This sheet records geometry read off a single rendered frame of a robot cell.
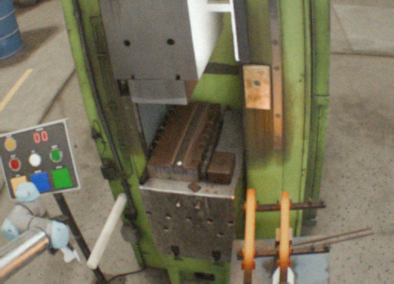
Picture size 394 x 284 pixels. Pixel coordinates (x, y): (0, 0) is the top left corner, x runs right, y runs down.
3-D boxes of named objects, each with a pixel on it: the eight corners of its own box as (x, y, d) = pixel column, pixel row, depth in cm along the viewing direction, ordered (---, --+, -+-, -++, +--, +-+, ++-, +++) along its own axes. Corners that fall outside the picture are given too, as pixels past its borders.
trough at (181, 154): (184, 168, 164) (183, 165, 163) (170, 166, 166) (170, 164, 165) (209, 104, 196) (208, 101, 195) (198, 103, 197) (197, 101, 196)
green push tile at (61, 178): (72, 185, 163) (67, 168, 162) (55, 189, 163) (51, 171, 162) (72, 185, 165) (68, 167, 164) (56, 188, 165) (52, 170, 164)
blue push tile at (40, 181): (50, 190, 163) (45, 172, 161) (34, 193, 162) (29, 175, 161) (51, 189, 165) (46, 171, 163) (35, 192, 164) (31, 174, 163)
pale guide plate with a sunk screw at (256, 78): (270, 109, 153) (268, 68, 143) (245, 108, 155) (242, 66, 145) (271, 106, 155) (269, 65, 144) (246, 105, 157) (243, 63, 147)
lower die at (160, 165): (198, 182, 167) (196, 166, 162) (149, 178, 172) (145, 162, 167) (222, 118, 199) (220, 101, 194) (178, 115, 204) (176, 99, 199)
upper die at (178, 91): (187, 105, 146) (183, 80, 140) (131, 102, 151) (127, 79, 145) (214, 48, 177) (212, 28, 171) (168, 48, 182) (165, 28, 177)
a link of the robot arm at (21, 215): (21, 233, 106) (37, 206, 114) (-6, 225, 109) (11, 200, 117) (31, 251, 110) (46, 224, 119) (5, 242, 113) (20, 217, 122)
